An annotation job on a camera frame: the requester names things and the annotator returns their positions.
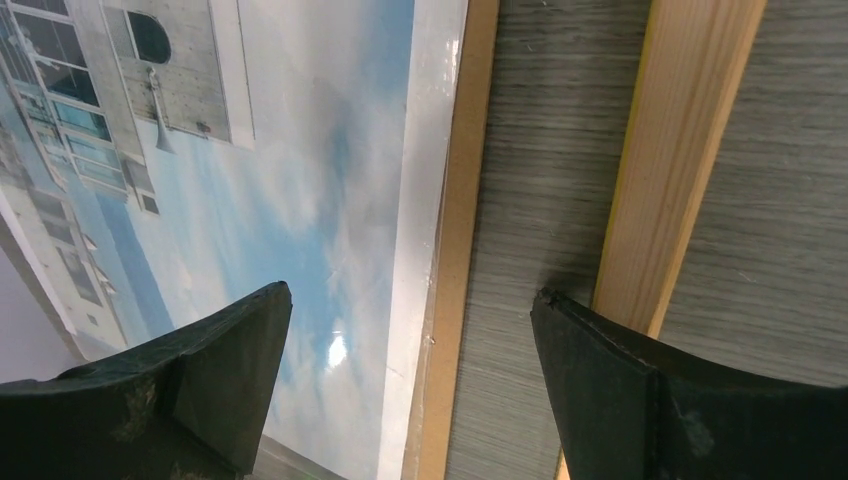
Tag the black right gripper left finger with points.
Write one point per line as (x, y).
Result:
(190, 404)

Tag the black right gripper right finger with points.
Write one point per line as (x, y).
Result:
(627, 406)

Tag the building and sky photo print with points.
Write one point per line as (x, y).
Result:
(161, 159)

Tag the brown fibreboard backing board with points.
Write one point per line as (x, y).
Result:
(457, 232)

